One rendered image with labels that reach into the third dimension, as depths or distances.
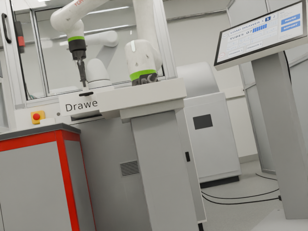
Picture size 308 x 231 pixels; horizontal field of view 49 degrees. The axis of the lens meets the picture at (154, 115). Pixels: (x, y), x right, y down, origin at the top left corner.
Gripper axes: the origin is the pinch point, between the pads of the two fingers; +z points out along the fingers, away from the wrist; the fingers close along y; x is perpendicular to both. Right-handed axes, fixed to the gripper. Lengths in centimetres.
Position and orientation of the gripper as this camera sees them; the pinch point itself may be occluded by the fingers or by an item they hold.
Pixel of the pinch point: (85, 87)
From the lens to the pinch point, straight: 190.9
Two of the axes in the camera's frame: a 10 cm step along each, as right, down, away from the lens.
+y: 0.9, -0.6, -9.9
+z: 1.9, 9.8, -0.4
